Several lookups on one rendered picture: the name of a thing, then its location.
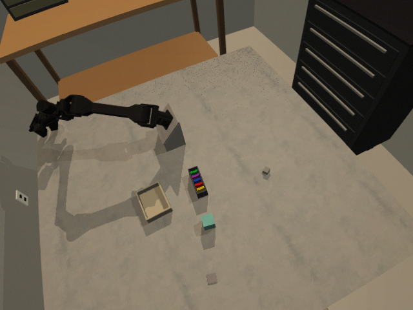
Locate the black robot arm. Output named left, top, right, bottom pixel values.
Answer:
left=36, top=94, right=173, bottom=131

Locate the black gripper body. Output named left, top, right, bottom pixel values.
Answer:
left=34, top=112, right=56, bottom=137

